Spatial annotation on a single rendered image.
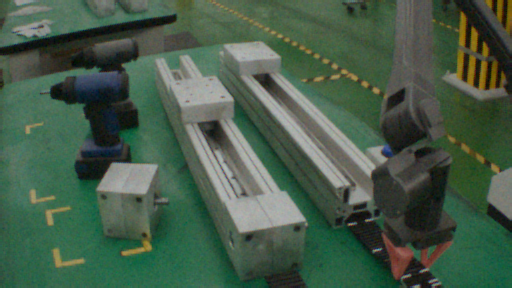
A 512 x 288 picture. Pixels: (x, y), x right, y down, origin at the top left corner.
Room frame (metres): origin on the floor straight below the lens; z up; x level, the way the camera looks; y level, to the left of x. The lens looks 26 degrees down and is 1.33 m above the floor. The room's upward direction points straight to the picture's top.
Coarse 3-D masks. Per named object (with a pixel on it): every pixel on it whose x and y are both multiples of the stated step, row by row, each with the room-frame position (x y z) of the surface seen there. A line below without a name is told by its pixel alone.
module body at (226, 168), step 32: (160, 64) 1.46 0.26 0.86; (192, 64) 1.45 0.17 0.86; (160, 96) 1.41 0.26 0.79; (192, 128) 1.03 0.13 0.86; (224, 128) 1.03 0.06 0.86; (192, 160) 0.98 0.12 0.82; (224, 160) 0.95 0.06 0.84; (256, 160) 0.89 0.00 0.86; (224, 192) 0.78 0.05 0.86; (256, 192) 0.83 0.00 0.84; (224, 224) 0.75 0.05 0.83
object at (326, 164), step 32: (224, 64) 1.51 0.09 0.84; (256, 96) 1.22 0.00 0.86; (288, 96) 1.23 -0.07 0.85; (288, 128) 1.03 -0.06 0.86; (320, 128) 1.05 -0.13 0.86; (288, 160) 1.02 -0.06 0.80; (320, 160) 0.89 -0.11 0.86; (352, 160) 0.91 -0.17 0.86; (320, 192) 0.88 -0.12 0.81; (352, 192) 0.85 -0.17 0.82
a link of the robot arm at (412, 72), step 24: (408, 0) 0.83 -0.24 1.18; (408, 24) 0.78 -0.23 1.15; (408, 48) 0.74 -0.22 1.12; (432, 48) 0.77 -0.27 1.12; (408, 72) 0.70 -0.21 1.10; (432, 72) 0.73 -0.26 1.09; (408, 96) 0.66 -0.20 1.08; (432, 96) 0.68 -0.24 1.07; (384, 120) 0.67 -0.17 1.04; (408, 120) 0.64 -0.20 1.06; (408, 144) 0.65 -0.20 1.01
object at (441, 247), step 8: (448, 232) 0.62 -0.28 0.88; (424, 240) 0.59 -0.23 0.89; (432, 240) 0.60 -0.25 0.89; (440, 240) 0.60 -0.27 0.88; (448, 240) 0.61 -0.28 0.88; (416, 248) 0.59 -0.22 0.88; (424, 248) 0.59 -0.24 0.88; (440, 248) 0.61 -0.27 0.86; (424, 256) 0.64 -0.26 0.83; (432, 256) 0.62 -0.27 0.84; (424, 264) 0.63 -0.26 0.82
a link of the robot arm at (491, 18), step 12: (456, 0) 0.98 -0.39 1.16; (468, 0) 0.97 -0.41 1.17; (480, 0) 0.97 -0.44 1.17; (468, 12) 0.97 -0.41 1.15; (480, 12) 0.95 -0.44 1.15; (492, 12) 0.98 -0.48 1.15; (480, 24) 0.96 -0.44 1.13; (492, 24) 0.95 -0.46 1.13; (480, 36) 0.97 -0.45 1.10; (492, 36) 0.94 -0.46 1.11; (504, 36) 0.95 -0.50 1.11; (492, 48) 0.95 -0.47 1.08; (504, 48) 0.93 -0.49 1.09; (504, 60) 0.94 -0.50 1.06; (504, 72) 0.94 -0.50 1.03; (504, 84) 0.95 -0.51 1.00
